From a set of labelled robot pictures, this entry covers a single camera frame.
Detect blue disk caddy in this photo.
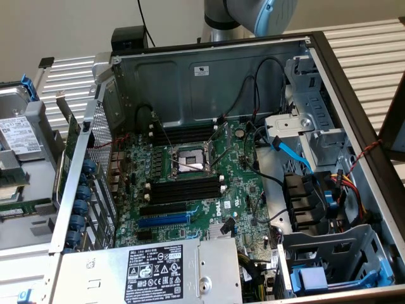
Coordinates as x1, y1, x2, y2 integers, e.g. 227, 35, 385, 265
289, 253, 395, 295

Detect RAM stick in slot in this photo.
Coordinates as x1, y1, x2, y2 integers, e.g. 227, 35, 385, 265
144, 193, 226, 205

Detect silver disk bay cage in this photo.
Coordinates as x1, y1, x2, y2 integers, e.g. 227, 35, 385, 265
283, 55, 349, 168

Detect green motherboard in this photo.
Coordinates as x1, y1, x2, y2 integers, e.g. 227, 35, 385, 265
109, 118, 279, 273

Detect silver finned heatsink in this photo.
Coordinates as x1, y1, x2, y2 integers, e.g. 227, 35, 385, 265
207, 223, 237, 240

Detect silver bracket plate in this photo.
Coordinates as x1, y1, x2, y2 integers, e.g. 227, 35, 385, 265
264, 113, 316, 140

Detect black cable over motherboard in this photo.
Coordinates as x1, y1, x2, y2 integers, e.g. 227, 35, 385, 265
243, 122, 285, 187

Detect black fan shroud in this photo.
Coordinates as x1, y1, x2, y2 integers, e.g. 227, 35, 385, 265
281, 170, 333, 234

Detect silver hard disk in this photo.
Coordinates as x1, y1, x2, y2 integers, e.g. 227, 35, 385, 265
0, 85, 45, 161

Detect long black expansion slot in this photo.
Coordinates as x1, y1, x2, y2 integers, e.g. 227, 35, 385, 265
139, 202, 188, 217

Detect RAM slot with white latches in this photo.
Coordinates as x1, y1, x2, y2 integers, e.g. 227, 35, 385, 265
149, 122, 219, 132
144, 180, 224, 194
148, 131, 216, 140

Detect red yellow power wires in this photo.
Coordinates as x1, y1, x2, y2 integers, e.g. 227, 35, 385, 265
328, 169, 371, 222

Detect blue disk bracket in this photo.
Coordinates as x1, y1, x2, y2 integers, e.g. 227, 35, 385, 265
21, 74, 39, 102

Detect red black twisted wire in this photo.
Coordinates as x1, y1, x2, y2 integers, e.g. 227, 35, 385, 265
94, 132, 131, 184
346, 139, 383, 178

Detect grey metal PC case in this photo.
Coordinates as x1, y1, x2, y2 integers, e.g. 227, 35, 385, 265
49, 30, 405, 304

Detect blue expansion slot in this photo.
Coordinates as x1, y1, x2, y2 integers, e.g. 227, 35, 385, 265
137, 212, 191, 228

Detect black angled cable plug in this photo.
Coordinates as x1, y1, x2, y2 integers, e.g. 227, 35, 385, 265
220, 217, 235, 236

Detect grey disk bay cage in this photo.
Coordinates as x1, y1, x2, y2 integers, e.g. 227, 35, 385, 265
278, 223, 396, 300

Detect silver power supply unit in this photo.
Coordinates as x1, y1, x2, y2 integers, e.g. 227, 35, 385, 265
52, 236, 244, 304

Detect black box device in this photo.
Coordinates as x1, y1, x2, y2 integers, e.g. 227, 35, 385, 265
111, 25, 149, 51

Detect CPU socket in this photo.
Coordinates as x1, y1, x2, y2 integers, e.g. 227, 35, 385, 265
170, 144, 216, 178

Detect thin black looped wire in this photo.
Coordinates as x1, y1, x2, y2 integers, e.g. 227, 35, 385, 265
252, 56, 289, 127

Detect thin black cable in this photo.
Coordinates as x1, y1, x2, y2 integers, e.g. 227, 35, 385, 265
136, 0, 156, 48

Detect thin metal locking lever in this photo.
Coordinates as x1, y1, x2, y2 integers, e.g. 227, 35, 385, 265
151, 112, 175, 151
172, 158, 211, 175

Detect grey parts rack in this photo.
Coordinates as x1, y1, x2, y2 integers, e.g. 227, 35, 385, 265
0, 80, 64, 251

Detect light blue flat wire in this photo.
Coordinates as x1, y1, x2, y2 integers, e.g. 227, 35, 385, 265
270, 135, 316, 174

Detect dark framed panel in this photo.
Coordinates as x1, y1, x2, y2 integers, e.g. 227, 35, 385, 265
378, 71, 405, 162

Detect thick black cable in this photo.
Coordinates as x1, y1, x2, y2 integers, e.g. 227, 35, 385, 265
135, 103, 159, 134

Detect silver socket cover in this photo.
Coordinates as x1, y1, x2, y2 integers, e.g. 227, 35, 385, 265
206, 122, 235, 169

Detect green graphics card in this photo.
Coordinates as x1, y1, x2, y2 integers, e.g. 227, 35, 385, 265
55, 90, 82, 203

